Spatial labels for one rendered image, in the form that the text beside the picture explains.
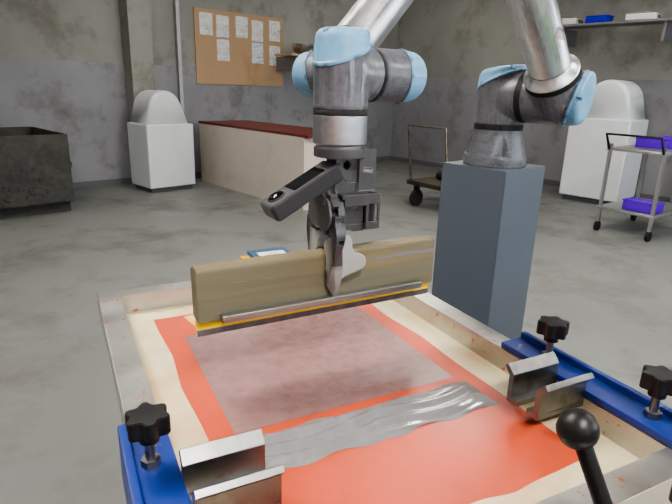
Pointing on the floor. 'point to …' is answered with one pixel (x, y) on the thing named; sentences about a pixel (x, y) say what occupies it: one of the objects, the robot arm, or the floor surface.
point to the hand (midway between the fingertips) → (322, 283)
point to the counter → (254, 155)
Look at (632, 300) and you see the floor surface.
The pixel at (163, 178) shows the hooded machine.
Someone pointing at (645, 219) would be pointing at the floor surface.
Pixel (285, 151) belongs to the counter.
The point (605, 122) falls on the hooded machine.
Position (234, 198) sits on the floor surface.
